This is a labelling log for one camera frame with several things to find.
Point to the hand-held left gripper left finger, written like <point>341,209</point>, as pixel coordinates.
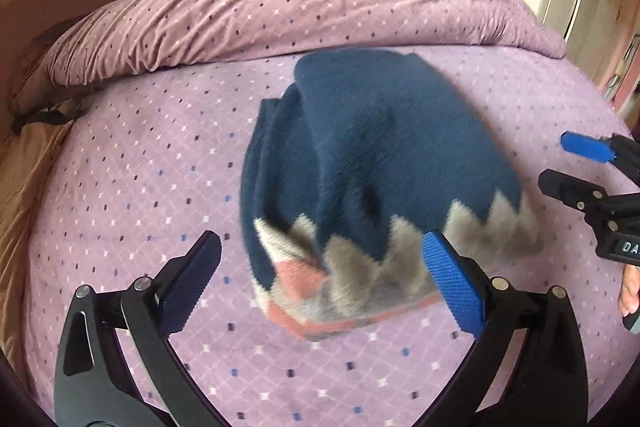
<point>192,279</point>

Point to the person's right hand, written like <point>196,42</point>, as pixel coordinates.
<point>631,292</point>

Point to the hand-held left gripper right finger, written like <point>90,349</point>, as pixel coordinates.
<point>452,282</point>

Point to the purple dotted duvet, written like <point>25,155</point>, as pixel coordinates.
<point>280,7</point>

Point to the tan pillow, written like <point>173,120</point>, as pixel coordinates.
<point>25,217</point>

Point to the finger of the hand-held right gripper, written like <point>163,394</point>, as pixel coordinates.
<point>585,146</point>
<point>570,192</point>

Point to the purple diamond-print bed sheet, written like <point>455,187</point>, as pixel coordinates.
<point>150,187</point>

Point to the navy argyle knit sweater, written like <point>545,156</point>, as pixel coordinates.
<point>390,157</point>

